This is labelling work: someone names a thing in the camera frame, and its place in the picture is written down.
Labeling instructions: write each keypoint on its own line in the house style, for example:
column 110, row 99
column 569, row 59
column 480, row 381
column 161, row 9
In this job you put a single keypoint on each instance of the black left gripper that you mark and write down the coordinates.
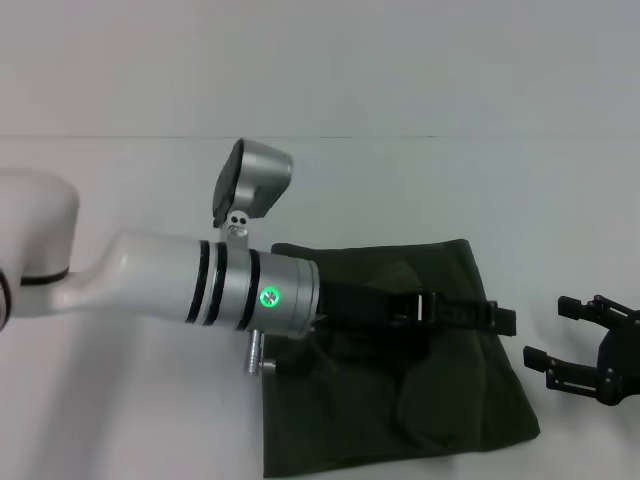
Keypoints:
column 370, row 300

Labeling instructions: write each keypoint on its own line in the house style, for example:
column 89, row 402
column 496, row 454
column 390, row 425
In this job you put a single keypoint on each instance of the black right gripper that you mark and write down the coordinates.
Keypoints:
column 622, row 365

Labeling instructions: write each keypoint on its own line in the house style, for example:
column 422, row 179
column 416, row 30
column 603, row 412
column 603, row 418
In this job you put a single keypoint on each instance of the dark green t-shirt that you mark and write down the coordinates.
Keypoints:
column 400, row 390

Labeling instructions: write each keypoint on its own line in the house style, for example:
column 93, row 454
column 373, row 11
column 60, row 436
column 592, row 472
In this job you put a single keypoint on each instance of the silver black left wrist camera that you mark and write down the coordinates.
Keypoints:
column 252, row 180

